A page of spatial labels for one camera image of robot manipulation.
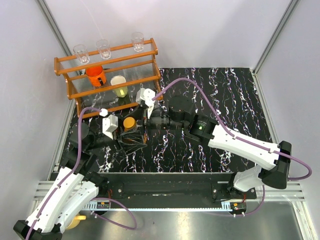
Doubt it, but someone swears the orange mug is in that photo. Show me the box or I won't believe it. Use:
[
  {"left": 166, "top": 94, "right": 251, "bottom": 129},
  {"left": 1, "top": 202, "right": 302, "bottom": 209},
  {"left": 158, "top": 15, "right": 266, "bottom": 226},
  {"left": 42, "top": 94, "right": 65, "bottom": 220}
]
[{"left": 85, "top": 65, "right": 107, "bottom": 87}]

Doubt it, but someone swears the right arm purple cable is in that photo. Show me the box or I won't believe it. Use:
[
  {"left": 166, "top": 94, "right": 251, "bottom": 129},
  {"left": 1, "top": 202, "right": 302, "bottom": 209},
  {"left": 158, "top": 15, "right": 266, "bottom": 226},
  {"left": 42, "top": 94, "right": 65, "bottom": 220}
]
[{"left": 152, "top": 77, "right": 313, "bottom": 181}]

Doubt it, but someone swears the middle clear glass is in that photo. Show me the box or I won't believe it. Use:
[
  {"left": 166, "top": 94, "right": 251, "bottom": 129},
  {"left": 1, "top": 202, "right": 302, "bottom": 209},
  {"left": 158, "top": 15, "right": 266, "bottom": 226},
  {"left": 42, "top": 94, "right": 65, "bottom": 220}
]
[{"left": 95, "top": 39, "right": 111, "bottom": 60}]

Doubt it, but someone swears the orange bottle cap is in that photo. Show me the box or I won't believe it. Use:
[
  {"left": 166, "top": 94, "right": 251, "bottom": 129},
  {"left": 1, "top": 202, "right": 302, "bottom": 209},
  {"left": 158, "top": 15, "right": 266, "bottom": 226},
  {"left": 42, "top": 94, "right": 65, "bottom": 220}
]
[{"left": 123, "top": 117, "right": 137, "bottom": 131}]

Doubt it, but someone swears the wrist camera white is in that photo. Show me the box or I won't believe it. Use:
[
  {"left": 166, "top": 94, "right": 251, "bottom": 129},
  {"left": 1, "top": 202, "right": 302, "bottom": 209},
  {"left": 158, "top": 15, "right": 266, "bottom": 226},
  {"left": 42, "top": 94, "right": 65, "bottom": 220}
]
[
  {"left": 136, "top": 87, "right": 156, "bottom": 119},
  {"left": 99, "top": 108, "right": 119, "bottom": 140}
]

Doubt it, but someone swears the grey slotted cable duct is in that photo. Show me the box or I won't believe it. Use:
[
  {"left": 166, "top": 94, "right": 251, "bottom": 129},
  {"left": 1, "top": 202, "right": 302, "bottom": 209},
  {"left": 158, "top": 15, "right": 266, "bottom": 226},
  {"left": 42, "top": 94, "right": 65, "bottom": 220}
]
[{"left": 80, "top": 201, "right": 233, "bottom": 213}]

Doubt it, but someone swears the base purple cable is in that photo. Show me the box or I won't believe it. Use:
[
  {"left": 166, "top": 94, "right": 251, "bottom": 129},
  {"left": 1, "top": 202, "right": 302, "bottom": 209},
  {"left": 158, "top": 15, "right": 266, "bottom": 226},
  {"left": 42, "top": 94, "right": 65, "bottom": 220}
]
[
  {"left": 87, "top": 196, "right": 138, "bottom": 231},
  {"left": 207, "top": 184, "right": 266, "bottom": 217}
]

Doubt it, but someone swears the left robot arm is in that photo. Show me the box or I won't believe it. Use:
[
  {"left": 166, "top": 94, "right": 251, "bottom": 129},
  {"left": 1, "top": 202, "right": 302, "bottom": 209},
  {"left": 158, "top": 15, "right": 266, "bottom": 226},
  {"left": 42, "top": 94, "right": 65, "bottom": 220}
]
[{"left": 13, "top": 119, "right": 133, "bottom": 240}]

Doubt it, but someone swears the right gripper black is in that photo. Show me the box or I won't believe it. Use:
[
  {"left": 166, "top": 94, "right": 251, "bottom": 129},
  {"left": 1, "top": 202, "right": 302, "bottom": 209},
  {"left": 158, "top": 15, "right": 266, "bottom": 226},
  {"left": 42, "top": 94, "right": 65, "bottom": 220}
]
[{"left": 122, "top": 103, "right": 187, "bottom": 145}]

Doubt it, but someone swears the corner aluminium post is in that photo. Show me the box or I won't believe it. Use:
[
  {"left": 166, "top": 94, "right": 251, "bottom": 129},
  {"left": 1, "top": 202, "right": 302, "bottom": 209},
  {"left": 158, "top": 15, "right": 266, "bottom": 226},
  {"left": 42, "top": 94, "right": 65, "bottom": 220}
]
[
  {"left": 35, "top": 0, "right": 72, "bottom": 57},
  {"left": 252, "top": 0, "right": 300, "bottom": 75}
]

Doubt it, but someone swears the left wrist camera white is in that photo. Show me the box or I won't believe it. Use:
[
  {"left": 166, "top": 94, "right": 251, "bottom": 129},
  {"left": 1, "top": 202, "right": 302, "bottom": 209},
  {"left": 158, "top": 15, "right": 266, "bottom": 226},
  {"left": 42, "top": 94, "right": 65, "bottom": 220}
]
[{"left": 99, "top": 108, "right": 119, "bottom": 140}]

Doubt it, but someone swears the clear glass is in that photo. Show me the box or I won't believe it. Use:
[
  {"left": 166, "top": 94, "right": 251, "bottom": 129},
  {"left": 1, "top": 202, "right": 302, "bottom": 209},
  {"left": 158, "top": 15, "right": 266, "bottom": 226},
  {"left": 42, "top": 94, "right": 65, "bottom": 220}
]
[
  {"left": 95, "top": 39, "right": 111, "bottom": 60},
  {"left": 131, "top": 32, "right": 144, "bottom": 53},
  {"left": 72, "top": 44, "right": 90, "bottom": 65}
]

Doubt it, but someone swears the orange juice bottle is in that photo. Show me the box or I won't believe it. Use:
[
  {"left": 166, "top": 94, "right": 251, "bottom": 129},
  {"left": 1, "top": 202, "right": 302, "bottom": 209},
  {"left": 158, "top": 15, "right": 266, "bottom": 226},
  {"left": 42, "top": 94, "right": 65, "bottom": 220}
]
[{"left": 123, "top": 116, "right": 137, "bottom": 132}]

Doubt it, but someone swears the right clear glass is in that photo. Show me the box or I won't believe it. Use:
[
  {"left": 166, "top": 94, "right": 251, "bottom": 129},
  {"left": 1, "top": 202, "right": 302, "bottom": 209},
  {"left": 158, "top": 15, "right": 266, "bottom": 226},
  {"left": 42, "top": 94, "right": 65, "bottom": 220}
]
[{"left": 131, "top": 32, "right": 144, "bottom": 53}]

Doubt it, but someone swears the right corner aluminium post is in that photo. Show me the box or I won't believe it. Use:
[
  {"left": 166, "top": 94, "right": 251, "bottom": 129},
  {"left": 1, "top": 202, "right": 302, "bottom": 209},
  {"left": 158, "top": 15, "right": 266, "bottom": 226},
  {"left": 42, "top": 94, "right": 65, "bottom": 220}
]
[{"left": 252, "top": 0, "right": 300, "bottom": 75}]

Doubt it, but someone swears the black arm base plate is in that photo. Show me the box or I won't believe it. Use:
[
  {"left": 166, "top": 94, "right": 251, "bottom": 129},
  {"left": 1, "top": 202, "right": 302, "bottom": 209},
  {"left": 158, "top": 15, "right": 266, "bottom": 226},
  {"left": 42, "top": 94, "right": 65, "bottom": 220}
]
[{"left": 78, "top": 172, "right": 257, "bottom": 207}]

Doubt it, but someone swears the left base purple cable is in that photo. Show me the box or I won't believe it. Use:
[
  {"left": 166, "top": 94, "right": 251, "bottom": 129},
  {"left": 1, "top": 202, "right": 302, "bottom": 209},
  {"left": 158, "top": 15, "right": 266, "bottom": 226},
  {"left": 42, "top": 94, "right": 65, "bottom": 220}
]
[{"left": 87, "top": 196, "right": 138, "bottom": 231}]

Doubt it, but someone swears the yellow mug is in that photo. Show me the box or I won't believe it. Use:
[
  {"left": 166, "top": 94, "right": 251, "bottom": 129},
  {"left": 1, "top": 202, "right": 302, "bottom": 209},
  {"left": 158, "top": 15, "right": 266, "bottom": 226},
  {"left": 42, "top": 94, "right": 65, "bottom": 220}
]
[{"left": 66, "top": 215, "right": 87, "bottom": 230}]

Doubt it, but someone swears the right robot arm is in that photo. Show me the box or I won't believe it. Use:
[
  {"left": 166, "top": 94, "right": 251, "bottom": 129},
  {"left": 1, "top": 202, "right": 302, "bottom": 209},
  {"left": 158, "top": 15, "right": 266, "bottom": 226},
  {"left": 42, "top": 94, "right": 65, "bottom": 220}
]
[{"left": 121, "top": 95, "right": 292, "bottom": 199}]

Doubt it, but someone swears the left clear glass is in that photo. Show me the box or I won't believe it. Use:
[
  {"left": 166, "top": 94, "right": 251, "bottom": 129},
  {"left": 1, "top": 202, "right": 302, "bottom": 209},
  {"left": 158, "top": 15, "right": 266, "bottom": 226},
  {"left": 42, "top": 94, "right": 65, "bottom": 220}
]
[{"left": 72, "top": 44, "right": 90, "bottom": 65}]

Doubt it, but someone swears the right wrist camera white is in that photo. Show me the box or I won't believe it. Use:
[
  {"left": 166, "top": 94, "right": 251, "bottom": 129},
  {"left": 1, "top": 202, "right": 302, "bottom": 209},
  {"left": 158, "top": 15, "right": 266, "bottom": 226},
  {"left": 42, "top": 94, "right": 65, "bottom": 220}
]
[{"left": 136, "top": 87, "right": 156, "bottom": 119}]

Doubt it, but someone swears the orange wooden shelf rack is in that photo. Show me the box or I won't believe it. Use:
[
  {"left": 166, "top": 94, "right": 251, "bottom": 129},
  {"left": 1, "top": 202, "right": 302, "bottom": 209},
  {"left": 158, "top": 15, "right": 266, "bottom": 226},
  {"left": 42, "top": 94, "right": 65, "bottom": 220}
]
[{"left": 53, "top": 38, "right": 161, "bottom": 114}]

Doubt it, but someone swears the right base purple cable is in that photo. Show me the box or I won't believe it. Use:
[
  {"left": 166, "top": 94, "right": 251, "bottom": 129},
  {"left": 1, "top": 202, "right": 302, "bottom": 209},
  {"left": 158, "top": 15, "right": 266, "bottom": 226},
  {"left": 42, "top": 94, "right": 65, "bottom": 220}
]
[{"left": 207, "top": 184, "right": 266, "bottom": 217}]

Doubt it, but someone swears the aluminium front rail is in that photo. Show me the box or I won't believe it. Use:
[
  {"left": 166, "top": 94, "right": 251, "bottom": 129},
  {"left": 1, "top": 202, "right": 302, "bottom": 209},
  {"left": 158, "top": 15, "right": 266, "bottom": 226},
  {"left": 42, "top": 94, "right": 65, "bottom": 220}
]
[{"left": 30, "top": 180, "right": 320, "bottom": 240}]

